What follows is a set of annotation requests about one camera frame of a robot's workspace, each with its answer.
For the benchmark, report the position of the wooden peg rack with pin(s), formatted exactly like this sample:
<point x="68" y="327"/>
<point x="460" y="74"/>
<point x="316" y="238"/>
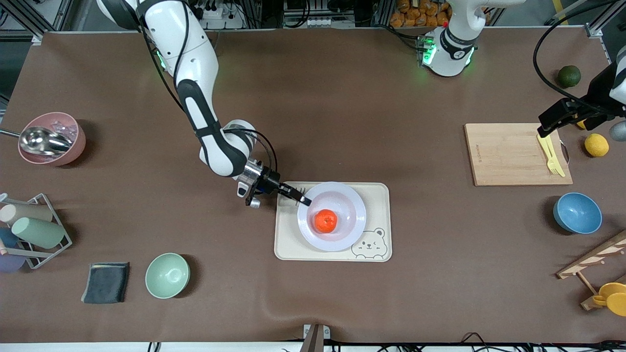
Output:
<point x="587" y="261"/>

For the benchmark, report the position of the yellow plastic fork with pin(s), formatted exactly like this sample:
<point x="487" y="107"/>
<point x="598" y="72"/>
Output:
<point x="550" y="155"/>

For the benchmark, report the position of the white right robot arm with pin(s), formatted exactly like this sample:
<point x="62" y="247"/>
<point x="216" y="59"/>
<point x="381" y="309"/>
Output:
<point x="195" y="58"/>

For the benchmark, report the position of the blue bowl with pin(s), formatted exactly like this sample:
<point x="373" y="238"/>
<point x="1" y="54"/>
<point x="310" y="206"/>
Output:
<point x="578" y="213"/>

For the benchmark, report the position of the white power strip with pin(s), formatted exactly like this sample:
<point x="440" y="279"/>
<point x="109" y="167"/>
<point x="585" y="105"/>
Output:
<point x="220" y="19"/>

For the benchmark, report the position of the wooden cutting board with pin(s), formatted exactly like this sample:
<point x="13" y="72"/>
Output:
<point x="503" y="156"/>

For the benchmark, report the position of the sage green cup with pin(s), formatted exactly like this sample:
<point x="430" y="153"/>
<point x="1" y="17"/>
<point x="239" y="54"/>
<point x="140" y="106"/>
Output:
<point x="39" y="232"/>

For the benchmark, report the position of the folded grey cloth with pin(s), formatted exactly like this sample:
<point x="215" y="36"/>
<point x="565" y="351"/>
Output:
<point x="105" y="283"/>

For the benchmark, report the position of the cream tray with bear print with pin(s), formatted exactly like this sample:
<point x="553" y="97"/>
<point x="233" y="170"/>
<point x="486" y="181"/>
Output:
<point x="288" y="239"/>

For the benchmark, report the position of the pile of orange fruits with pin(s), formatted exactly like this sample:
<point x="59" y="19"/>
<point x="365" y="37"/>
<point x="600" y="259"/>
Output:
<point x="415" y="14"/>

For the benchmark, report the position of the clear ice cube pile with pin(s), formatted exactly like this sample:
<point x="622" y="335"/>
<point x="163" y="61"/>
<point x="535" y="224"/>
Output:
<point x="66" y="128"/>

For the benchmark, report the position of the purple cup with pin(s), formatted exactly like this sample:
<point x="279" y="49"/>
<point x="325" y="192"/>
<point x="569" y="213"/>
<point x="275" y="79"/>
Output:
<point x="10" y="264"/>

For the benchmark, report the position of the long white socket strip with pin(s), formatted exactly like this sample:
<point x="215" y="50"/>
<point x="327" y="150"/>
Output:
<point x="307" y="22"/>

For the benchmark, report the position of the dark green lime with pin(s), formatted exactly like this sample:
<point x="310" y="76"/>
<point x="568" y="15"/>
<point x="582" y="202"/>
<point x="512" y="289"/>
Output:
<point x="570" y="76"/>

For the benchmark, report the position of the yellow mug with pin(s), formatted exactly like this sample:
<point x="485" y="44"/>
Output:
<point x="614" y="296"/>

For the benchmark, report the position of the orange fruit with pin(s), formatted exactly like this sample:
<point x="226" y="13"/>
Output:
<point x="325" y="221"/>

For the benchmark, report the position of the brown table mat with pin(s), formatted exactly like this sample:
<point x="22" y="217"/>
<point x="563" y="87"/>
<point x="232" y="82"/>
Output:
<point x="342" y="107"/>

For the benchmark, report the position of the white round plate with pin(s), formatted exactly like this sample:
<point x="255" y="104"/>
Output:
<point x="347" y="205"/>

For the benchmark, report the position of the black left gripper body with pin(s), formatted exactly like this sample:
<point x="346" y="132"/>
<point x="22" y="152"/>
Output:
<point x="599" y="91"/>

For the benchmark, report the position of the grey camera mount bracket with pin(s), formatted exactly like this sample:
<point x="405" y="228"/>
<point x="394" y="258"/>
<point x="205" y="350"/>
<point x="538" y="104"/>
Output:
<point x="315" y="335"/>

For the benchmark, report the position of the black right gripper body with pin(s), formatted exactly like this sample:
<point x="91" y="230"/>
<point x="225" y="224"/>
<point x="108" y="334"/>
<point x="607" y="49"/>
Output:
<point x="270" y="183"/>

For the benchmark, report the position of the pink bowl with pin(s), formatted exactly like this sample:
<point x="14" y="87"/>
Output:
<point x="76" y="146"/>

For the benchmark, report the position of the beige cup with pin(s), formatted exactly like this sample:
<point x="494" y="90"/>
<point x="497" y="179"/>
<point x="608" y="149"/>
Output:
<point x="27" y="213"/>

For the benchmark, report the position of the metal scoop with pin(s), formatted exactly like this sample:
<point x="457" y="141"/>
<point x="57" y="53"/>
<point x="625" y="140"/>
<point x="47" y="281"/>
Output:
<point x="41" y="141"/>

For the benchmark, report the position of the mint green bowl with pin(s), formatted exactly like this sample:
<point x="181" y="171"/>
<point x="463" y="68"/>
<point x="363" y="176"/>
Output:
<point x="167" y="275"/>

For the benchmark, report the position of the teal blue cup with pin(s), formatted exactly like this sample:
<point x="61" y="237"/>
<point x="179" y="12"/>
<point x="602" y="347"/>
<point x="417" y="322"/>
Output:
<point x="7" y="238"/>

